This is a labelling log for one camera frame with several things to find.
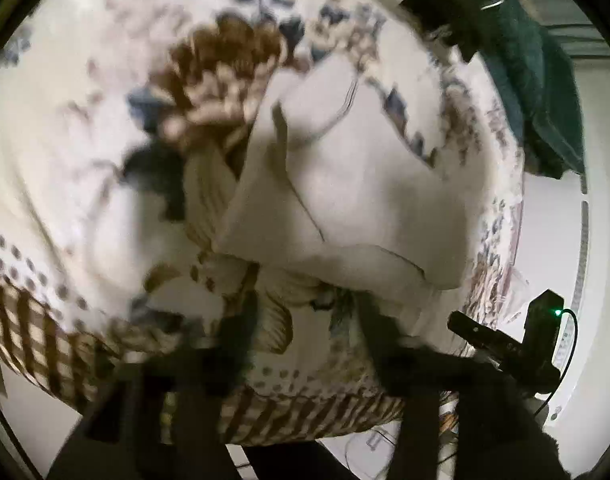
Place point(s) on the person's right forearm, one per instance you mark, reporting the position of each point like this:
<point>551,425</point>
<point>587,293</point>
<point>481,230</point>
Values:
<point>515,440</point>

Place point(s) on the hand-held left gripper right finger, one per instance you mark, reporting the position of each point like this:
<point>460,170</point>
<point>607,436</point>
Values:
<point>385,345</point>

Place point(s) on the cream striped garment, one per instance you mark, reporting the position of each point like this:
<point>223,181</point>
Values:
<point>210,200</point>

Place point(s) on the dark green cloth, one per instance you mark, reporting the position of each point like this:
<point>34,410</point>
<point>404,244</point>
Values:
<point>535,85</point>

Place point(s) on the floral printed bedsheet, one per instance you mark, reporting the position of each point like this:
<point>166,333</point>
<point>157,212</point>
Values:
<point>60,135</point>

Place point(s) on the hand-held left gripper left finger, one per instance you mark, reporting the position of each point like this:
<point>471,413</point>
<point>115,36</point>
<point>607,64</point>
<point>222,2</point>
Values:
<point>232,345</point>

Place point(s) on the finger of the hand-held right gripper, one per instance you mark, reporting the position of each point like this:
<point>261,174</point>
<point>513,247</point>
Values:
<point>472,332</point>

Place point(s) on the white garment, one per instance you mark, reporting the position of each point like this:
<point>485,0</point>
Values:
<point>345,185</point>

